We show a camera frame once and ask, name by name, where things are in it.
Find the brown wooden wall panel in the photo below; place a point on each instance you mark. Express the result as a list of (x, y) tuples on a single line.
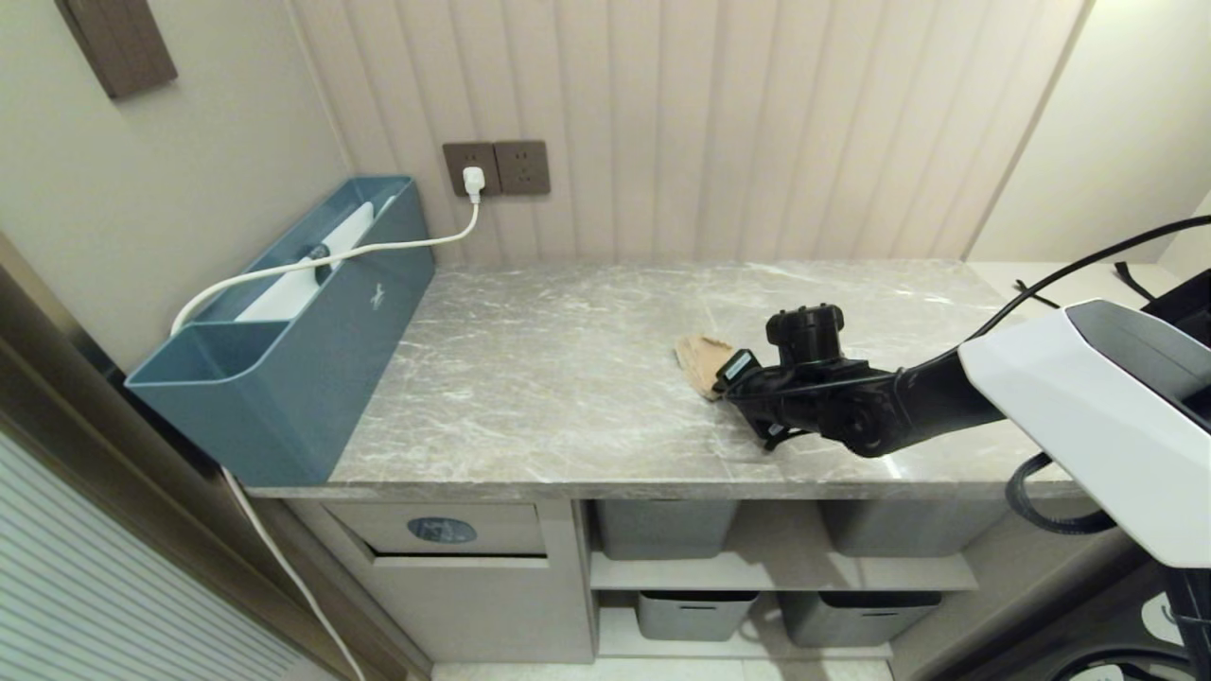
[(118, 43)]

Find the white plug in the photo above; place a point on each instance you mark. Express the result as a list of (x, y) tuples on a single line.
[(473, 180)]

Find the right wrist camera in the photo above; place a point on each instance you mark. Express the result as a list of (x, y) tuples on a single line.
[(743, 365)]

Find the blue plastic organizer box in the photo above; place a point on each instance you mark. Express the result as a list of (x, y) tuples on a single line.
[(284, 388)]

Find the white slatted door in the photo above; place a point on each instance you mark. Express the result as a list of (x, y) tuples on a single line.
[(114, 586)]

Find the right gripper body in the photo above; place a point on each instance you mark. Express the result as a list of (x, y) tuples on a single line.
[(771, 402)]

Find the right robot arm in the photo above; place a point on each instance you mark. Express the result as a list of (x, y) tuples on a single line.
[(1088, 416)]

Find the grey storage bin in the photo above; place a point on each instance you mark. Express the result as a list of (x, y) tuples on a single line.
[(662, 530), (695, 617), (856, 619), (908, 528)]

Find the brown wall socket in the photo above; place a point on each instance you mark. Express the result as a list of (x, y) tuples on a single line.
[(457, 159), (523, 167)]

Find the grey drawer with round label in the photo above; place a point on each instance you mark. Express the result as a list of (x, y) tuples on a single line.
[(473, 530)]

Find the brown paper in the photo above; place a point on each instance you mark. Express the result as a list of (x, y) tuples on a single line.
[(698, 361)]

